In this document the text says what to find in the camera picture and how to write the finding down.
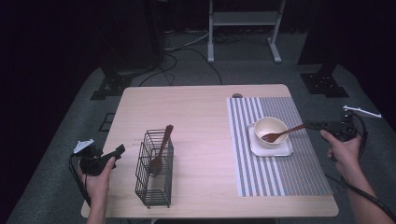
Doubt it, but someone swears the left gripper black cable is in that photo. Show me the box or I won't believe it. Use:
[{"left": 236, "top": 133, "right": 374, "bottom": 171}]
[{"left": 68, "top": 153, "right": 92, "bottom": 207}]

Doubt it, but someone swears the black stand base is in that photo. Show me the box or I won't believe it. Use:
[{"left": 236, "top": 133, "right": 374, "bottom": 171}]
[
  {"left": 300, "top": 63, "right": 349, "bottom": 99},
  {"left": 90, "top": 66, "right": 134, "bottom": 101}
]

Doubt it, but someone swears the white metal stand frame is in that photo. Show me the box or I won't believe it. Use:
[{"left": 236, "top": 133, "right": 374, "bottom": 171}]
[{"left": 207, "top": 0, "right": 287, "bottom": 64}]

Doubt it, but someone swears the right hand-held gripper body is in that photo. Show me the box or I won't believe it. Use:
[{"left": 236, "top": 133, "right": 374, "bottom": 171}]
[{"left": 326, "top": 105, "right": 383, "bottom": 143}]

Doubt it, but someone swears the black floor cable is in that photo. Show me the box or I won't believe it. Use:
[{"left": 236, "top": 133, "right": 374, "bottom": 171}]
[{"left": 138, "top": 48, "right": 223, "bottom": 87}]

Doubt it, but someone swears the grey floor cable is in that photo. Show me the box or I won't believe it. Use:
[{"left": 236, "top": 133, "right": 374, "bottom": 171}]
[{"left": 164, "top": 29, "right": 217, "bottom": 52}]

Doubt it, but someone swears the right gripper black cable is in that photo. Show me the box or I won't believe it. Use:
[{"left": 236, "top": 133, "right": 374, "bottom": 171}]
[{"left": 325, "top": 112, "right": 396, "bottom": 222}]

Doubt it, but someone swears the person's right hand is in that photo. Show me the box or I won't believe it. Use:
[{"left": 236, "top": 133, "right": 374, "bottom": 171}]
[{"left": 319, "top": 129, "right": 362, "bottom": 175}]

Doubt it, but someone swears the black rectangular floor frame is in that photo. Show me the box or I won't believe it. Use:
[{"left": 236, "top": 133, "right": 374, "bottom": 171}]
[{"left": 98, "top": 112, "right": 117, "bottom": 133}]

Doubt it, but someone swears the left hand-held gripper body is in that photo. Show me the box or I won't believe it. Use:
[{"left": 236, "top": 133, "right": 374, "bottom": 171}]
[{"left": 73, "top": 138, "right": 109, "bottom": 177}]

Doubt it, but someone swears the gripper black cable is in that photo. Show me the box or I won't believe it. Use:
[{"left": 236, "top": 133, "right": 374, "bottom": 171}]
[
  {"left": 325, "top": 112, "right": 396, "bottom": 222},
  {"left": 68, "top": 153, "right": 92, "bottom": 207}
]

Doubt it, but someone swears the grey striped placemat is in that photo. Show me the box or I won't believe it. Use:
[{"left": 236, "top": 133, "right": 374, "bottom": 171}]
[{"left": 226, "top": 96, "right": 334, "bottom": 198}]

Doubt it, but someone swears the cream bowl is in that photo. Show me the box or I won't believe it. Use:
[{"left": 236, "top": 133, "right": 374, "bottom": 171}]
[{"left": 253, "top": 116, "right": 290, "bottom": 149}]

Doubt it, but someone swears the black wire cutlery basket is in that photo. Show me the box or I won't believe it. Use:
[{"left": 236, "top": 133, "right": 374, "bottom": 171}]
[{"left": 134, "top": 128, "right": 175, "bottom": 209}]

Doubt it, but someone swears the white square plate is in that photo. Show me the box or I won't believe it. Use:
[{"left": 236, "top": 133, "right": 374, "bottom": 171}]
[{"left": 247, "top": 123, "right": 294, "bottom": 158}]

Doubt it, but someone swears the person's left hand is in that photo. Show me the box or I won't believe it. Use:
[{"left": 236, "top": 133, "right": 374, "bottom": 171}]
[{"left": 78, "top": 157, "right": 117, "bottom": 202}]

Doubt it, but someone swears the brown wooden spoon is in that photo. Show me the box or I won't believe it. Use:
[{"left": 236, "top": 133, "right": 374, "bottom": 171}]
[{"left": 148, "top": 124, "right": 175, "bottom": 177}]

